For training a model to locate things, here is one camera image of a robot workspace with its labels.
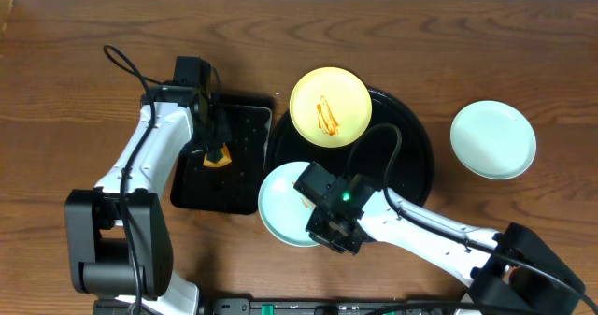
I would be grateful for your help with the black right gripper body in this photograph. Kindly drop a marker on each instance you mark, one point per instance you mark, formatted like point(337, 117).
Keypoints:
point(323, 230)

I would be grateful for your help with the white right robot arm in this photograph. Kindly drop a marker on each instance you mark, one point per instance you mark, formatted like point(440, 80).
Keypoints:
point(513, 269)

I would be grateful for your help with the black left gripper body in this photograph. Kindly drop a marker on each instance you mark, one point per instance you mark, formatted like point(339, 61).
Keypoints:
point(215, 134)

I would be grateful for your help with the light green plate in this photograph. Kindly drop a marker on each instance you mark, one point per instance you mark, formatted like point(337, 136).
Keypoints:
point(493, 140)
point(283, 210)

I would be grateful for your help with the yellow plate with sauce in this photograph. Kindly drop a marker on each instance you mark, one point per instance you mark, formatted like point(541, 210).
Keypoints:
point(330, 107)

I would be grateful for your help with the green and orange sponge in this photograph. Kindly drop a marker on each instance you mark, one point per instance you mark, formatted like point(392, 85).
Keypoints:
point(217, 158)

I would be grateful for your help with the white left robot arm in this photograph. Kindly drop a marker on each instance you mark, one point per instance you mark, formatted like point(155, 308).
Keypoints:
point(117, 238)

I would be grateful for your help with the round black serving tray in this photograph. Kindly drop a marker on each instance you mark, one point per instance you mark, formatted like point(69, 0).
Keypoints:
point(412, 175)

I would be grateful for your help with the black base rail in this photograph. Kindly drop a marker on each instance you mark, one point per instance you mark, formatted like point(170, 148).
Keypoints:
point(240, 306)

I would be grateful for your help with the black rectangular water tray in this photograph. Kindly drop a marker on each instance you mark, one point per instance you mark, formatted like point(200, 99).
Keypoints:
point(245, 120)

